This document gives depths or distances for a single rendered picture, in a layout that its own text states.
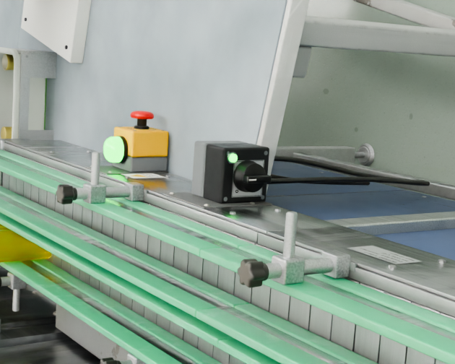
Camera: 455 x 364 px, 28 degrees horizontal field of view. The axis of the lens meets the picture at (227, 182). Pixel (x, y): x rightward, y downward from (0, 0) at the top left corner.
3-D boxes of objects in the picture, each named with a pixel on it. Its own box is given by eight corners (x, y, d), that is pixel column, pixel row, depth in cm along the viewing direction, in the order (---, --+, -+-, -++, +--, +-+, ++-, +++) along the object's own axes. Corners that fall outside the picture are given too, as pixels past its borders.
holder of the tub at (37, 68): (22, 168, 209) (-10, 169, 205) (27, 48, 205) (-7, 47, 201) (52, 180, 195) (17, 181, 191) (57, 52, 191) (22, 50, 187)
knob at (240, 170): (258, 191, 129) (271, 195, 126) (232, 192, 126) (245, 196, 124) (260, 159, 128) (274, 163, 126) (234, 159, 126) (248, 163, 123)
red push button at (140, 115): (125, 129, 154) (126, 110, 153) (146, 129, 156) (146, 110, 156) (136, 132, 151) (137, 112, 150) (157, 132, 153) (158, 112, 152)
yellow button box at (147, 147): (149, 165, 159) (111, 167, 155) (152, 123, 158) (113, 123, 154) (169, 172, 154) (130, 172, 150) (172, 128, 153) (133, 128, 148)
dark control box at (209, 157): (237, 192, 137) (190, 194, 132) (241, 140, 136) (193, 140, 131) (269, 202, 130) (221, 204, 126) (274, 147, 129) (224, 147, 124)
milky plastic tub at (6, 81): (21, 146, 209) (-16, 146, 204) (24, 48, 205) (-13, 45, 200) (51, 156, 194) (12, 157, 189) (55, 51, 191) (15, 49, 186)
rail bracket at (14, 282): (53, 302, 165) (-19, 310, 157) (54, 266, 164) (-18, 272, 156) (62, 308, 162) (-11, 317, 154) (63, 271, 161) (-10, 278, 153)
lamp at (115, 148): (115, 160, 154) (99, 161, 152) (116, 134, 153) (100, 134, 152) (127, 165, 150) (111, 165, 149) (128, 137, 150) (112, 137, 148)
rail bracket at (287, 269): (331, 270, 100) (232, 282, 93) (337, 205, 99) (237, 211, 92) (356, 279, 97) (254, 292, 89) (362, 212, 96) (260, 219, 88)
